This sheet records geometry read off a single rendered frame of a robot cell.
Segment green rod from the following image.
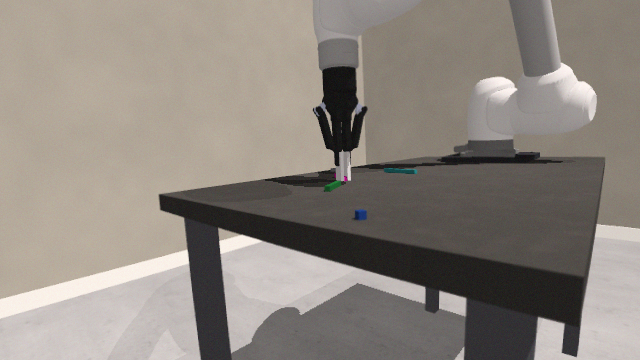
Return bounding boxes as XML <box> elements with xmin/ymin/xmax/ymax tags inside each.
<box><xmin>324</xmin><ymin>181</ymin><xmax>341</xmax><ymax>192</ymax></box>

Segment small blue cube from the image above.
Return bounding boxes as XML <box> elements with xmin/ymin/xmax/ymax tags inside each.
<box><xmin>355</xmin><ymin>209</ymin><xmax>367</xmax><ymax>220</ymax></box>

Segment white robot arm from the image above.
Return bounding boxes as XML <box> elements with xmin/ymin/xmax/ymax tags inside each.
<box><xmin>313</xmin><ymin>0</ymin><xmax>597</xmax><ymax>157</ymax></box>

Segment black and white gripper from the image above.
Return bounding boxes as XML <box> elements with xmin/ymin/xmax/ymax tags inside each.
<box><xmin>313</xmin><ymin>66</ymin><xmax>368</xmax><ymax>181</ymax></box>

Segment turquoise rod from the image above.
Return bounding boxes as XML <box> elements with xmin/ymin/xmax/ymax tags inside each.
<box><xmin>384</xmin><ymin>168</ymin><xmax>417</xmax><ymax>174</ymax></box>

